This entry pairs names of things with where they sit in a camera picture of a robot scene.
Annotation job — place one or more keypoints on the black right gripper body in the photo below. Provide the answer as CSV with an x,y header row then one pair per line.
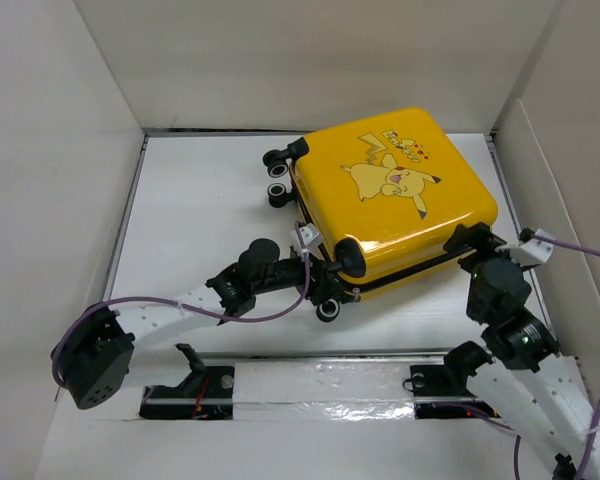
x,y
484,249

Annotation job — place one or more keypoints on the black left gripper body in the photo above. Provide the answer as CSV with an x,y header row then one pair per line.
x,y
313,284

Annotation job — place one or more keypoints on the yellow hard-shell suitcase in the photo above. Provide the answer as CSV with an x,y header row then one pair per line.
x,y
387,190

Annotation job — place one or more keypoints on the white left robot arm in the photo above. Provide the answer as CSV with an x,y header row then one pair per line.
x,y
93,357

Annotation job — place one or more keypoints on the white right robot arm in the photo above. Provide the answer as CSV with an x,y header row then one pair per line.
x,y
519,369

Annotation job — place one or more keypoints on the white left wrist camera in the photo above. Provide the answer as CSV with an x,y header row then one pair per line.
x,y
306,239

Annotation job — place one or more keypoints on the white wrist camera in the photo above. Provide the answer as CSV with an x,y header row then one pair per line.
x,y
306,239
534,248

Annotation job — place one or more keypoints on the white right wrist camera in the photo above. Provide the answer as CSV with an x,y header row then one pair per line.
x,y
534,248

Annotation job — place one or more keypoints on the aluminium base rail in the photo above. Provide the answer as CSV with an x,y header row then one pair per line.
x,y
323,380

